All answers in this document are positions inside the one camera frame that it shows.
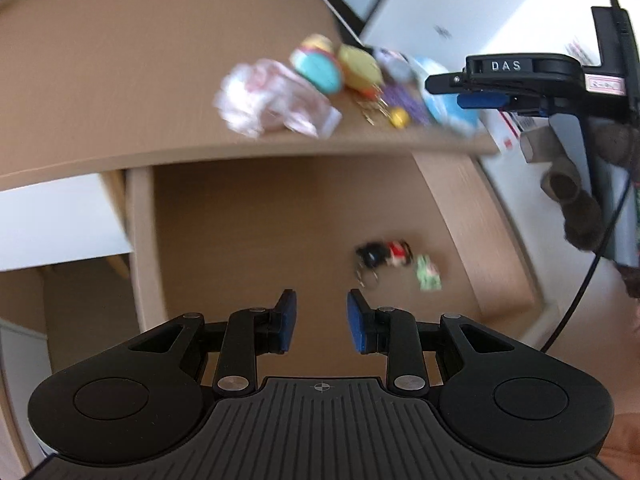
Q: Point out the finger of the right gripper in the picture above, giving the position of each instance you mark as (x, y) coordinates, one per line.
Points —
(481, 100)

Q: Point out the green bunny toy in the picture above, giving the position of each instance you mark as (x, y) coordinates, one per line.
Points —
(427, 274)

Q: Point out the black red figure keychain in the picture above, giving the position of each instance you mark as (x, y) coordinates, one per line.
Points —
(374, 255)

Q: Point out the purple plush small toy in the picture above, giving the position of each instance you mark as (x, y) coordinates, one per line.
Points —
(395, 67)

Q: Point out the blue white zip bag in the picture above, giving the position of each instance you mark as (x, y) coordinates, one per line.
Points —
(444, 108)

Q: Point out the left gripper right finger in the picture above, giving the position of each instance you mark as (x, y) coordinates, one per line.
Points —
(392, 333)

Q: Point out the yellow bell keychain toy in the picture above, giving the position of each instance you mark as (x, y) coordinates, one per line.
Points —
(363, 78)

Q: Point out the pink plastic scrunchie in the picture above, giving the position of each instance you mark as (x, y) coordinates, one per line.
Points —
(266, 96)

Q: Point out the pink teal snail toy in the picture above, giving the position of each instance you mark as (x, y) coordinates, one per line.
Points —
(314, 60)

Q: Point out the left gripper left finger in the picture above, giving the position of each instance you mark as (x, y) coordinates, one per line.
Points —
(250, 333)

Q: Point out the brown fuzzy sleeve forearm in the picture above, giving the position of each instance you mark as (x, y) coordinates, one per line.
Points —
(593, 176)

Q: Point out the white red cardboard box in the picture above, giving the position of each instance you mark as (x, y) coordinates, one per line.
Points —
(506, 128)

